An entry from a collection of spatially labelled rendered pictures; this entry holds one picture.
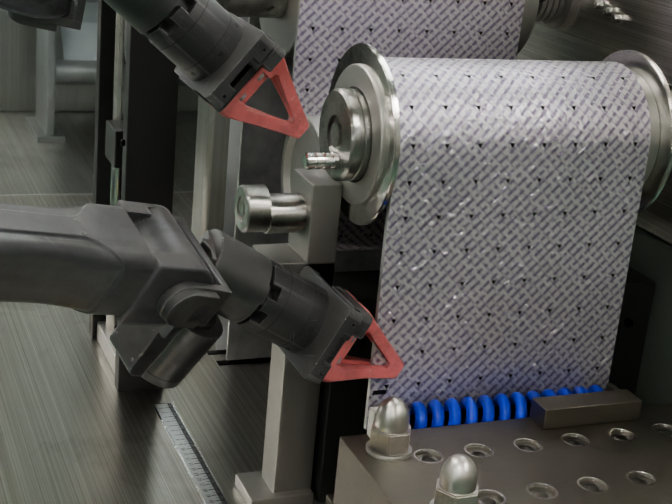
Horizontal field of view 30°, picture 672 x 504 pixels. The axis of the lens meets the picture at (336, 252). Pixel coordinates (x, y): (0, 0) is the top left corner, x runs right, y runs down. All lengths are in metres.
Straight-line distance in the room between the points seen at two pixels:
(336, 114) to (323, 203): 0.08
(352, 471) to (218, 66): 0.33
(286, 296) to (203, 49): 0.20
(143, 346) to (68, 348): 0.51
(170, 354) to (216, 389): 0.41
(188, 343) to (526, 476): 0.28
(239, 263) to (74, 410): 0.42
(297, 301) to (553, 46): 0.55
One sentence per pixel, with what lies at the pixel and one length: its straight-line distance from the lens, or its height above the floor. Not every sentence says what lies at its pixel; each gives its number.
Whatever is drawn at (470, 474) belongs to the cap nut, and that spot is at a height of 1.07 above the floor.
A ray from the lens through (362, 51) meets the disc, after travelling 1.02.
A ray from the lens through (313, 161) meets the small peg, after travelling 1.00.
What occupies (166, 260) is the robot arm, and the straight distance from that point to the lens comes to 0.86.
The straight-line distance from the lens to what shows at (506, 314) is 1.07.
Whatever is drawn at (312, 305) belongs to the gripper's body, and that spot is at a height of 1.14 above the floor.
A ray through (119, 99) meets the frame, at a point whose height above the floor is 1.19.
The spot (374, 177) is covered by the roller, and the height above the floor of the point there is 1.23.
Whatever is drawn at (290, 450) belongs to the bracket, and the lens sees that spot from 1.14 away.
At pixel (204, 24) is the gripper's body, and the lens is 0.95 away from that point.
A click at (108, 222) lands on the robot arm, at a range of 0.86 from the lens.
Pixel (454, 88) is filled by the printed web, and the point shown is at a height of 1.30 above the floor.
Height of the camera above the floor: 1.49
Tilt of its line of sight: 19 degrees down
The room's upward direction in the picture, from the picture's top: 5 degrees clockwise
